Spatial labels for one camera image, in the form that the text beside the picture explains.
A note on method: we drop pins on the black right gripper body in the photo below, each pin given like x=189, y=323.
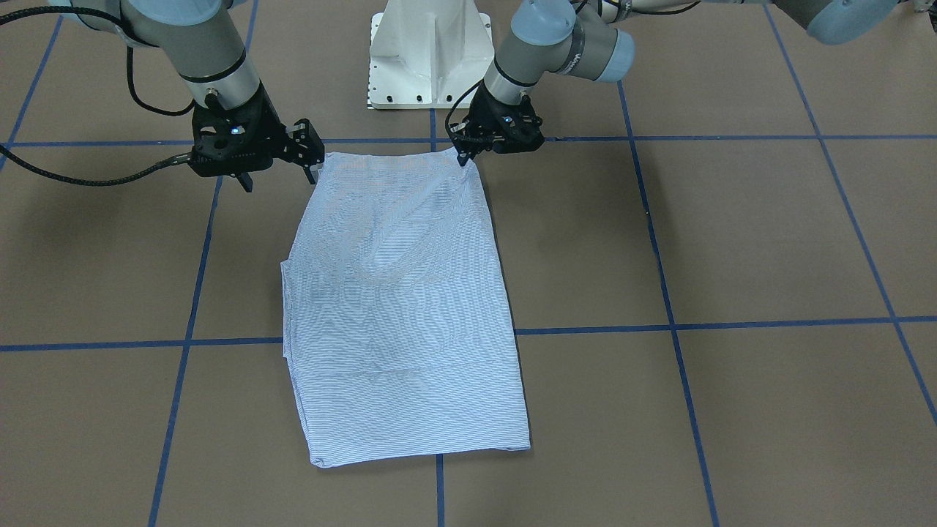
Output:
x=269, y=126

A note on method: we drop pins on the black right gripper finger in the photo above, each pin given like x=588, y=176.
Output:
x=311, y=172
x=305, y=147

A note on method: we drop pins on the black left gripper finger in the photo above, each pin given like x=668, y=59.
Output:
x=469, y=140

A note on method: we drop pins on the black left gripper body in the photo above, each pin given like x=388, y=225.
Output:
x=484, y=107

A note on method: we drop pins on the light blue striped shirt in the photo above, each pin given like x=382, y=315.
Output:
x=397, y=329

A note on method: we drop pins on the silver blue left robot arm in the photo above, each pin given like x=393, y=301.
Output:
x=573, y=38

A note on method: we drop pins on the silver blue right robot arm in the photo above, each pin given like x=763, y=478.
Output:
x=198, y=37

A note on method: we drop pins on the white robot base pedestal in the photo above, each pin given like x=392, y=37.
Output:
x=427, y=54

